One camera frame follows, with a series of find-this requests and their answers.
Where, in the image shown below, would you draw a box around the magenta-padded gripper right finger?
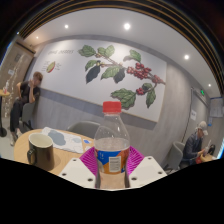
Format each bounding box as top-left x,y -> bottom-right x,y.
125,145 -> 168,189

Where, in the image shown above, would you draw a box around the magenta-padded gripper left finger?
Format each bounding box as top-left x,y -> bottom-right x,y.
58,146 -> 100,190

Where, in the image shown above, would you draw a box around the clear red-capped drink bottle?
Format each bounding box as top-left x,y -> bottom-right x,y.
93,100 -> 131,190

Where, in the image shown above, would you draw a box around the grey upholstered chair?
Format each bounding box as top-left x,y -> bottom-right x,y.
164,141 -> 186,173
66,120 -> 101,140
17,101 -> 38,135

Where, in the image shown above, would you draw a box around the dark mug with white inside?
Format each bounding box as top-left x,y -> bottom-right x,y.
26,132 -> 56,172

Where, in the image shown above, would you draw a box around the person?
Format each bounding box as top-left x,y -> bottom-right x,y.
8,70 -> 44,147
181,120 -> 210,165

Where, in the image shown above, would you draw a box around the white paper door sign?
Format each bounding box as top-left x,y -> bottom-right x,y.
189,109 -> 198,121

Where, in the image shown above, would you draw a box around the small round wooden side table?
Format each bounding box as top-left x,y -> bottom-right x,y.
0,88 -> 11,138

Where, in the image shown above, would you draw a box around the small clear bottle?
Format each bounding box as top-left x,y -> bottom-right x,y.
2,81 -> 10,95

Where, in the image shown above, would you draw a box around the round recessed ceiling lights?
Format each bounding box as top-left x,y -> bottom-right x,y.
34,22 -> 213,89

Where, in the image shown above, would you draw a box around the wall notice board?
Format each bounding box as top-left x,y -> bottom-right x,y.
208,96 -> 224,119

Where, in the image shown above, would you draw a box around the large coffee branch wall mural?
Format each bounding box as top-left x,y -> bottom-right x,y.
31,39 -> 168,124

